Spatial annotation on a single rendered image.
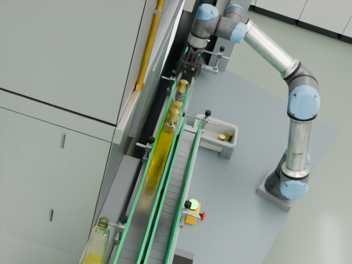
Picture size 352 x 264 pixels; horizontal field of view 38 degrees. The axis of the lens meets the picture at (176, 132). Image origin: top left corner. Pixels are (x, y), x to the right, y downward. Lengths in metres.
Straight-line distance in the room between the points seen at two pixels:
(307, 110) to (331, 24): 4.15
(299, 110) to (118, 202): 0.77
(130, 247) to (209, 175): 0.70
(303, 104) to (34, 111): 0.98
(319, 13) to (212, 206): 4.04
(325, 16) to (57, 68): 4.84
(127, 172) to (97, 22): 0.91
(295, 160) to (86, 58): 1.07
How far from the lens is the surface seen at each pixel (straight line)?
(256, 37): 2.03
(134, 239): 1.90
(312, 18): 6.05
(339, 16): 6.07
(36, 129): 1.61
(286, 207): 2.43
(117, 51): 1.37
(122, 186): 2.05
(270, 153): 2.71
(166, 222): 1.98
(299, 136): 2.09
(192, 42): 1.93
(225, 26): 1.89
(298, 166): 2.18
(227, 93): 3.02
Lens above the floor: 2.34
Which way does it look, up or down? 38 degrees down
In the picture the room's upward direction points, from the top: 19 degrees clockwise
